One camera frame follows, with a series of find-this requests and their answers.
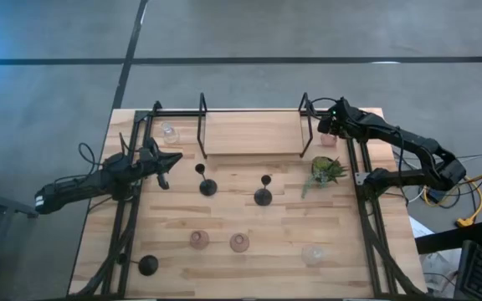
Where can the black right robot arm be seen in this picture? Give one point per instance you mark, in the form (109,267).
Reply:
(412,142)

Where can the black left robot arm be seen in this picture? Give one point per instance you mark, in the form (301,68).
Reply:
(78,186)

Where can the pink glass candle holder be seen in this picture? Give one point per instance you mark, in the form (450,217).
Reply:
(199,240)
(239,243)
(329,141)

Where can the black aluminium rig frame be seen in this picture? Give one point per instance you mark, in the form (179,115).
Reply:
(124,228)

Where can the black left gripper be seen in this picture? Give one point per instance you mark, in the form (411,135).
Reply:
(149,161)

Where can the black side table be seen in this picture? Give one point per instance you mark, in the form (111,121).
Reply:
(446,240)

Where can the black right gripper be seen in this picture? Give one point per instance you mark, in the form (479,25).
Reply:
(345,119)

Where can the clear glass candle holder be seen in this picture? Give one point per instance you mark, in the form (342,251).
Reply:
(312,255)
(170,134)

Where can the white paper sheet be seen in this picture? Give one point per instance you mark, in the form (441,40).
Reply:
(418,229)

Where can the wooden shelf with black frame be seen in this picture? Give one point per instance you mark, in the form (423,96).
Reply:
(253,134)

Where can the potted succulent plant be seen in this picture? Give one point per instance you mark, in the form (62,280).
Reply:
(324,169)

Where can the dark metal stand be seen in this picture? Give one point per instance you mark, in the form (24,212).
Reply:
(11,207)

